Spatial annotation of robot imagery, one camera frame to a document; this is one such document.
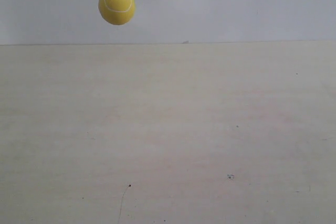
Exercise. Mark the yellow tennis ball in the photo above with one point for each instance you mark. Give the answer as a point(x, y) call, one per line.
point(116, 12)

